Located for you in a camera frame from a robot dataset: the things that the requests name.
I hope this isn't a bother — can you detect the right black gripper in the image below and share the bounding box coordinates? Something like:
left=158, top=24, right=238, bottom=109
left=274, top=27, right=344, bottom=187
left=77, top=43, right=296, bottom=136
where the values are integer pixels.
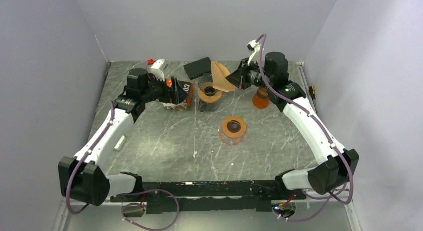
left=225, top=58, right=273, bottom=90

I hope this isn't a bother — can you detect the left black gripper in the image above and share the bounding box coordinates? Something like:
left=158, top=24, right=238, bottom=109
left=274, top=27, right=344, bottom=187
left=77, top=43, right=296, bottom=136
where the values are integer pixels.
left=141, top=74, right=190, bottom=105

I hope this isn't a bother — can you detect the orange coffee filter box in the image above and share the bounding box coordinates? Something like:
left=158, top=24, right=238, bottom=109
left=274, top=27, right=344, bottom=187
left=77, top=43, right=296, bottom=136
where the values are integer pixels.
left=161, top=78, right=194, bottom=111

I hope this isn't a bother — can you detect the brown paper coffee filter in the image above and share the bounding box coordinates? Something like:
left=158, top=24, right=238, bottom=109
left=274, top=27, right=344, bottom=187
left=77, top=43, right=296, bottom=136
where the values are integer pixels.
left=211, top=61, right=235, bottom=92

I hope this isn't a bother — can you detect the wooden dripper ring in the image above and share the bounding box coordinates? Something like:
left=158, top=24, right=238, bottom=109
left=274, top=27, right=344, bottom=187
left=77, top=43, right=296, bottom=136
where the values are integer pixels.
left=197, top=87, right=223, bottom=104

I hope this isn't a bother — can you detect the grey glass carafe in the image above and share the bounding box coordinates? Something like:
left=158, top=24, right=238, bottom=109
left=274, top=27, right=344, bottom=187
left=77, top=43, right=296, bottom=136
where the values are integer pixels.
left=198, top=100, right=219, bottom=112

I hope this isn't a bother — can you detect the clear glass ribbed dripper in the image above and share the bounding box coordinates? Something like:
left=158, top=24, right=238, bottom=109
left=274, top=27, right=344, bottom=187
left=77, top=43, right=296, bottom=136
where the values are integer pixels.
left=198, top=74, right=218, bottom=96

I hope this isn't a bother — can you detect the pink dripper with wooden ring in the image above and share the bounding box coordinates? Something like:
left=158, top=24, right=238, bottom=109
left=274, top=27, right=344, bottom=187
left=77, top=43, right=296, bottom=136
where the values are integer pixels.
left=218, top=116, right=247, bottom=145

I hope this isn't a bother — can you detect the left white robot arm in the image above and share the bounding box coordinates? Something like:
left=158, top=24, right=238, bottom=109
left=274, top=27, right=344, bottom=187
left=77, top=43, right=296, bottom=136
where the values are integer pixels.
left=58, top=68, right=190, bottom=209

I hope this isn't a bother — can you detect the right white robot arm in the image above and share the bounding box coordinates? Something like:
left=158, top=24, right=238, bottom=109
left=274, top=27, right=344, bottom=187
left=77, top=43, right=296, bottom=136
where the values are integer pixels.
left=226, top=52, right=359, bottom=199

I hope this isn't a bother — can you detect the black box rear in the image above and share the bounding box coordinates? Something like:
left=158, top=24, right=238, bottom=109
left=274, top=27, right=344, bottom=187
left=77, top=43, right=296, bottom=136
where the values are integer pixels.
left=183, top=57, right=211, bottom=80

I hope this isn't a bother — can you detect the orange glass cup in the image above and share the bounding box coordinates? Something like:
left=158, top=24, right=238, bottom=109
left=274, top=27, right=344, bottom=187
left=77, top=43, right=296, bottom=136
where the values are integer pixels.
left=252, top=87, right=270, bottom=109

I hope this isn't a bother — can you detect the yellow black screwdriver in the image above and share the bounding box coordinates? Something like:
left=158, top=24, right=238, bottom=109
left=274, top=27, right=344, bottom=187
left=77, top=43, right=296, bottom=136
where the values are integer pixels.
left=308, top=86, right=316, bottom=102

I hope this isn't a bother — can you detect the white small block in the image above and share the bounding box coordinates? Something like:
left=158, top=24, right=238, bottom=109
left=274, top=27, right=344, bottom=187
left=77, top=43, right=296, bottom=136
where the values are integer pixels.
left=113, top=135, right=126, bottom=152

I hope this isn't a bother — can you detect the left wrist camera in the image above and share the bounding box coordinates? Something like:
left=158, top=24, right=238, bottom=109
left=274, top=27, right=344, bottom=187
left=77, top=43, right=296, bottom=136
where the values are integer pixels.
left=146, top=59, right=168, bottom=81

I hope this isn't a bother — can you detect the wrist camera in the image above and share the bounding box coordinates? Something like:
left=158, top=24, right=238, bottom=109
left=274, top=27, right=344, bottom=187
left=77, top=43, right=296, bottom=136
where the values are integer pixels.
left=247, top=40, right=261, bottom=65
left=146, top=59, right=168, bottom=81

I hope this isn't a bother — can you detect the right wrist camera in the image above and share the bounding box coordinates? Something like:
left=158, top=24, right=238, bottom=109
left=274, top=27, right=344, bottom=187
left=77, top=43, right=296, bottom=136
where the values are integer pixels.
left=247, top=40, right=261, bottom=65

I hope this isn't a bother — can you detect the black base frame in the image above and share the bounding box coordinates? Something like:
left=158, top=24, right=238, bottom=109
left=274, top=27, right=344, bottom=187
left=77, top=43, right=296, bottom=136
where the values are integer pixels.
left=110, top=177, right=305, bottom=214

